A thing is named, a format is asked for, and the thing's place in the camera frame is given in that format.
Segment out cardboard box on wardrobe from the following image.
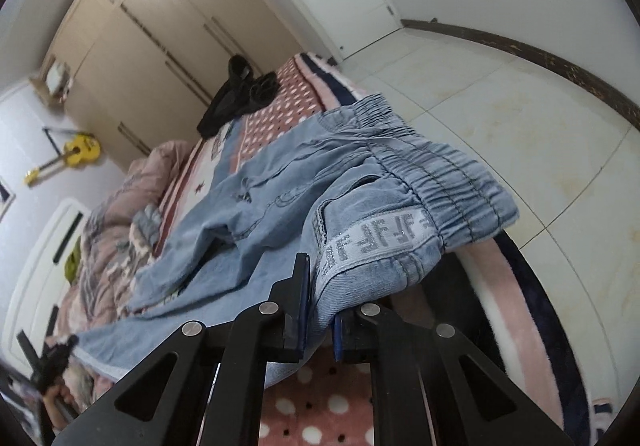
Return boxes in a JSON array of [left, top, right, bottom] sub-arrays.
[[28, 56, 74, 108]]

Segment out dark floor baseboard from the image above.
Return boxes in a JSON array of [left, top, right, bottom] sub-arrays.
[[400, 19, 640, 129]]

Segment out black clothing pile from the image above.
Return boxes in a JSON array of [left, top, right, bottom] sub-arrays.
[[196, 54, 280, 139]]

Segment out person left hand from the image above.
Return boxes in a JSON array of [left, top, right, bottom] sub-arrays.
[[42, 378, 75, 430]]

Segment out yellow toy guitar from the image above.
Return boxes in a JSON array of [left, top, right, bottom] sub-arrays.
[[24, 132, 102, 187]]

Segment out beige wooden wardrobe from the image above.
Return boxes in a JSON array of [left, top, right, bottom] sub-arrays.
[[41, 0, 300, 169]]

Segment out striped dotted bed blanket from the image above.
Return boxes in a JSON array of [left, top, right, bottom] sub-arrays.
[[144, 51, 616, 446]]

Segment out pink grey quilt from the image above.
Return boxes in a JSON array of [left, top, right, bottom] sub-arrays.
[[49, 139, 196, 396]]

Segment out green cloth by headboard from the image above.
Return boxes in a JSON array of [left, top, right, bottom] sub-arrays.
[[64, 238, 81, 285]]

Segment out light blue denim pants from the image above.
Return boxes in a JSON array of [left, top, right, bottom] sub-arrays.
[[74, 94, 518, 380]]

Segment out white bed headboard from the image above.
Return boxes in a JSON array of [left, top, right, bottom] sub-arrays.
[[1, 198, 90, 378]]

